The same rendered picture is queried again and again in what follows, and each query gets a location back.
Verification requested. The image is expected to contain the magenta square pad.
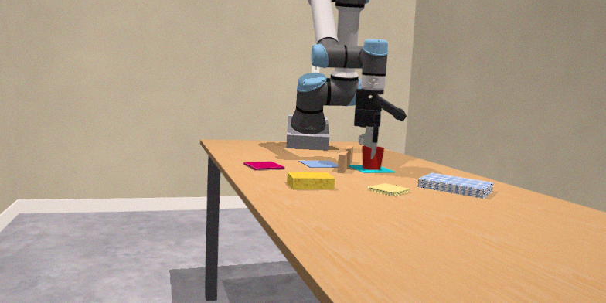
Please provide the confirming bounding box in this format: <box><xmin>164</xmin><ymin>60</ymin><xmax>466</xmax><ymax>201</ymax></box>
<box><xmin>243</xmin><ymin>162</ymin><xmax>285</xmax><ymax>171</ymax></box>

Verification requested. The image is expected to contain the pale yellow sticky-note pad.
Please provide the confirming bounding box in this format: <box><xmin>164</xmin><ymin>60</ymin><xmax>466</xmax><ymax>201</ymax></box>
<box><xmin>369</xmin><ymin>183</ymin><xmax>410</xmax><ymax>196</ymax></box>

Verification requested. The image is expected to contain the yellow sponge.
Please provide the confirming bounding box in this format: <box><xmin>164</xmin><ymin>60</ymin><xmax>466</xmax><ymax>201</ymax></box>
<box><xmin>287</xmin><ymin>172</ymin><xmax>335</xmax><ymax>189</ymax></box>

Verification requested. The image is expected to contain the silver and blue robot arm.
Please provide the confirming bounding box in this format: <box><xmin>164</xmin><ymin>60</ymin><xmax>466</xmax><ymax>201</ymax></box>
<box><xmin>291</xmin><ymin>0</ymin><xmax>388</xmax><ymax>134</ymax></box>

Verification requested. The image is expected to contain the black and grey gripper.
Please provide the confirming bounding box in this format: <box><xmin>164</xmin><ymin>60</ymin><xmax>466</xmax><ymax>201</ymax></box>
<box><xmin>354</xmin><ymin>88</ymin><xmax>384</xmax><ymax>159</ymax></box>

